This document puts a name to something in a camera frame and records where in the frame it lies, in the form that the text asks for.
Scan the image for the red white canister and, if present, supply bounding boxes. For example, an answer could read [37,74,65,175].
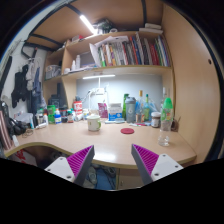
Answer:
[73,101,82,116]

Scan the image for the ceiling light strip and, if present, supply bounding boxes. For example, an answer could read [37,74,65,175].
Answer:
[80,15,97,35]

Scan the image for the dark green bottle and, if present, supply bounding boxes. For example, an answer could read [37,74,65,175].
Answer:
[122,93,129,120]

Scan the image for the small blue cap bottle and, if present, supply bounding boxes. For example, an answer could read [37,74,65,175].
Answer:
[54,108,62,124]

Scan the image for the blue white tissue box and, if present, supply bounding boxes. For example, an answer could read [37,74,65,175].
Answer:
[108,103,122,121]

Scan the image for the round red coaster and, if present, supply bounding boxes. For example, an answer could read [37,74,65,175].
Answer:
[120,128,134,134]

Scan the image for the white desk lamp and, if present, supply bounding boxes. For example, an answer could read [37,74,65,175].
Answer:
[82,75,108,110]

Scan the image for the wooden shelf unit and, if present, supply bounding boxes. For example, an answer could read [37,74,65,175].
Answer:
[44,31,175,106]

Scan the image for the green canister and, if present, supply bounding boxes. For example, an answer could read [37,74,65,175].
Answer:
[47,105,56,124]

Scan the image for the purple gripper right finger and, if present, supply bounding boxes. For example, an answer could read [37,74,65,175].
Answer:
[131,144,182,185]

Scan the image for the grey shaker bottle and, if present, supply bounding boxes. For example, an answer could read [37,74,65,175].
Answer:
[125,97,136,123]

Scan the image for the clear bottle green label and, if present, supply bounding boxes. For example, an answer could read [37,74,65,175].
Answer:
[158,97,173,146]

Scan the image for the jar with white lid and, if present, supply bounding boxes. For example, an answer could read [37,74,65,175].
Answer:
[151,112,161,128]

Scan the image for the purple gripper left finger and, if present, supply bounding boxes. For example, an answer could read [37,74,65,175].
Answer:
[46,145,95,186]

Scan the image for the magenta snack pouch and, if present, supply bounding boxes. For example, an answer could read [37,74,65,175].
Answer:
[98,103,108,118]

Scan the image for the green glass bottle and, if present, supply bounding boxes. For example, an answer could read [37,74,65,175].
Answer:
[143,94,150,121]

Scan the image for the row of books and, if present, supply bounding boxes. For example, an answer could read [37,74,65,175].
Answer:
[89,32,171,67]

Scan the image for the hanging dark clothes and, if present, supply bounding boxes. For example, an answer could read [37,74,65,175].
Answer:
[11,62,41,114]

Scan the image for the white mug green handle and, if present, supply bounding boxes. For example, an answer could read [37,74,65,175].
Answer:
[87,115,101,131]

